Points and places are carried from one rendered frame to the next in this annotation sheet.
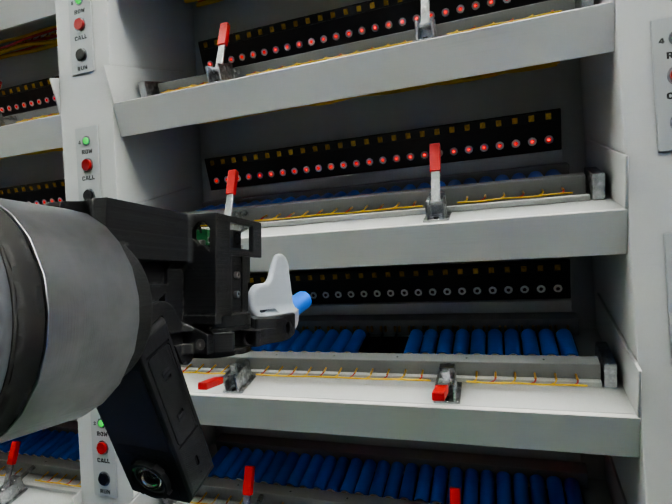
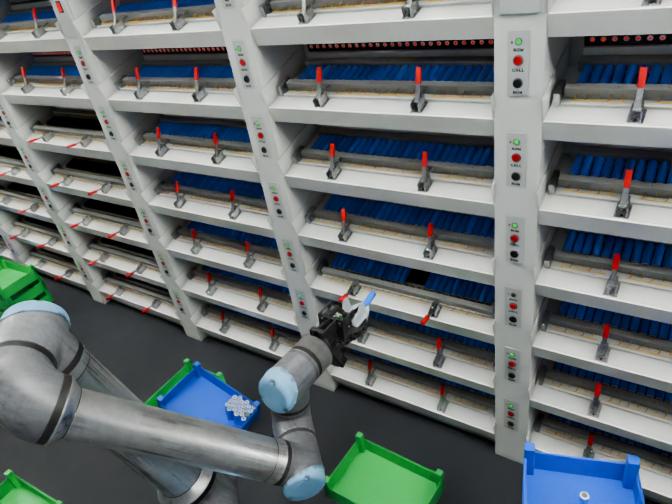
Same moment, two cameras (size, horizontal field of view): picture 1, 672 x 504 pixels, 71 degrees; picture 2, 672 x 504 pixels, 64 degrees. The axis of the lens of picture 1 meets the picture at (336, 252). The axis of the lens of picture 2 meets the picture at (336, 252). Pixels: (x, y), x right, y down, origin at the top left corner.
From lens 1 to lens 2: 1.10 m
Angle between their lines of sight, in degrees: 37
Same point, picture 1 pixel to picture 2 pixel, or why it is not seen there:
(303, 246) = (376, 254)
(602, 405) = (486, 328)
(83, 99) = (268, 169)
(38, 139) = (248, 177)
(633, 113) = (498, 245)
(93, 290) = (326, 359)
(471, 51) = (440, 202)
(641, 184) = (499, 269)
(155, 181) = (305, 193)
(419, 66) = (420, 201)
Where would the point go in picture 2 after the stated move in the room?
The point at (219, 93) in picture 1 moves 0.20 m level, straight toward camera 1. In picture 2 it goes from (333, 185) to (332, 222)
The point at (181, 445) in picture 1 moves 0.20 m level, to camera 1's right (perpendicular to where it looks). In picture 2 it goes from (339, 360) to (421, 365)
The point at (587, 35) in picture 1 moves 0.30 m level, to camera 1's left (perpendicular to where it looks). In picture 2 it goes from (485, 210) to (358, 213)
